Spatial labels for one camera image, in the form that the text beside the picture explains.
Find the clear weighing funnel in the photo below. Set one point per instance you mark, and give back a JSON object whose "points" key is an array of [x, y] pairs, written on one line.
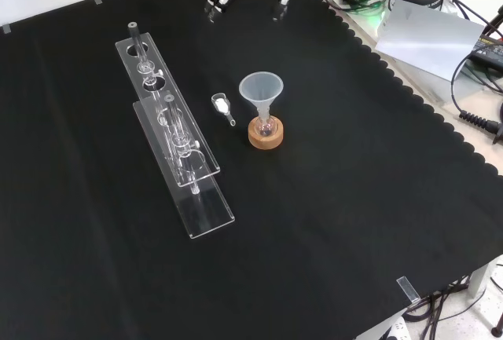
{"points": [[221, 105]]}

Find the translucent plastic funnel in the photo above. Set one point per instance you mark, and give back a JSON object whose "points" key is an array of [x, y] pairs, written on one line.
{"points": [[253, 88]]}

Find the clear funnel stand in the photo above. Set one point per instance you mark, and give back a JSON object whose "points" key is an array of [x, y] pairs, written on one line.
{"points": [[204, 214]]}

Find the small round-bottom glass flask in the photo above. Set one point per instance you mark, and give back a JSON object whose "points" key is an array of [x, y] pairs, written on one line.
{"points": [[264, 125]]}

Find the pale board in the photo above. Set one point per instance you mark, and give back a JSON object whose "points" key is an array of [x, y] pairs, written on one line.
{"points": [[424, 37]]}

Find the black cloth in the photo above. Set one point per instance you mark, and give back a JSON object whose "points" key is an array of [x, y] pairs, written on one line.
{"points": [[314, 218]]}

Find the black power adapter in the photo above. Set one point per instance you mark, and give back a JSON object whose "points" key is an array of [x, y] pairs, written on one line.
{"points": [[489, 51]]}

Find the clear tape strip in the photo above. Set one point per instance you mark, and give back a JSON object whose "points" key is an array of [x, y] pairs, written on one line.
{"points": [[408, 289]]}

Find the white power strip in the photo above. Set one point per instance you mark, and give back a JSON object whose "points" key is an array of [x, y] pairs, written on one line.
{"points": [[397, 328]]}

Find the white table leg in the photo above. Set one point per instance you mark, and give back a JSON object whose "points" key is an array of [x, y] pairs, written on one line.
{"points": [[481, 279]]}

